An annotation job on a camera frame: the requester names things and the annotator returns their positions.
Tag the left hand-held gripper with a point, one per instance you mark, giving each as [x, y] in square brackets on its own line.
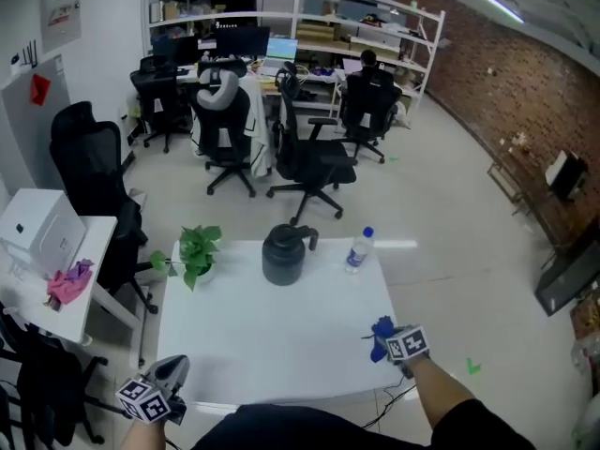
[145, 399]

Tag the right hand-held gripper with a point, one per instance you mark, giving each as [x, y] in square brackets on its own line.
[407, 343]

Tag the blue cloth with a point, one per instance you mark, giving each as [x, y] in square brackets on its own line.
[379, 345]

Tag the person's right forearm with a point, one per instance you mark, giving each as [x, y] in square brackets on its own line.
[436, 394]

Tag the person's left forearm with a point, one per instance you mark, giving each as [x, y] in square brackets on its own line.
[140, 436]

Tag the pink cloth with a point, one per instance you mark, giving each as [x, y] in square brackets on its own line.
[70, 281]

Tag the clear water bottle blue cap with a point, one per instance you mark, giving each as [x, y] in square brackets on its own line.
[359, 251]

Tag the white side desk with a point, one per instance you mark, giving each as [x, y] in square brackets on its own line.
[70, 317]

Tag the person's black shirt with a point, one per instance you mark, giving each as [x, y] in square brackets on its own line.
[328, 431]

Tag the white table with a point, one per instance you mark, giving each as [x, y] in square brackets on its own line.
[262, 335]

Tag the green potted plant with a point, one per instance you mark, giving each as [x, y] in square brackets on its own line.
[199, 251]

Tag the black flat screen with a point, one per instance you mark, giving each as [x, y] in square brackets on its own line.
[565, 277]

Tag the white box appliance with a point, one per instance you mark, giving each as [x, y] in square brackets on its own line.
[37, 225]

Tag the black and white box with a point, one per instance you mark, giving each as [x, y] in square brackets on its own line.
[567, 174]

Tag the black mesh office chair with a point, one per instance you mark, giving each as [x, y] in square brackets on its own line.
[91, 167]

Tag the white garment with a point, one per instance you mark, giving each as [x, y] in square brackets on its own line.
[259, 129]

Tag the black chair with grey pillow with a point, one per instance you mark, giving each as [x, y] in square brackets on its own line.
[225, 129]

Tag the grey cabinet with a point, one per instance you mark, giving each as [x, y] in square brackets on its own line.
[28, 129]

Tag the lit laptop screen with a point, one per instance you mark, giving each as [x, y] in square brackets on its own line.
[282, 49]

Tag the red paper tag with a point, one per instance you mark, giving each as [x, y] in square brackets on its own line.
[40, 89]

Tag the white shelving unit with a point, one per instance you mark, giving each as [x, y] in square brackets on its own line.
[300, 17]

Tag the black computer monitor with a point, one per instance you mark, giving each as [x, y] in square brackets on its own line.
[175, 49]
[243, 41]

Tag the ceiling light strip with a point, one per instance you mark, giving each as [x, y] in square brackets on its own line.
[492, 1]

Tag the black router with antennas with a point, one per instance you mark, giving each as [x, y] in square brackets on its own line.
[29, 56]

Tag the grey wall panel box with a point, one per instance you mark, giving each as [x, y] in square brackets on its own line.
[61, 17]

